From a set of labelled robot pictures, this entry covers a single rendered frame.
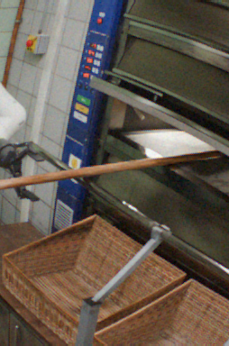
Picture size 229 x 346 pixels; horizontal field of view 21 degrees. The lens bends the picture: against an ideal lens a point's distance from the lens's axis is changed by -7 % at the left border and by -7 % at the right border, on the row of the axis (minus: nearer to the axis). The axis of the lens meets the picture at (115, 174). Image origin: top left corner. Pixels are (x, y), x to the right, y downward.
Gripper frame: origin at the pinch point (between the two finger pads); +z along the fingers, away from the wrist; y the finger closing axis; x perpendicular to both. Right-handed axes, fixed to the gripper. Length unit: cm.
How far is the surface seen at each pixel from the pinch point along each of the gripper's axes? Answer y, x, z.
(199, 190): 3, -56, 21
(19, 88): 2, -57, -105
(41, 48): -25, -53, -87
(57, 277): 60, -34, -23
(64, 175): -0.9, -10.0, 1.6
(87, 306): 25.1, 4.5, 38.2
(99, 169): -1.0, -24.5, 1.6
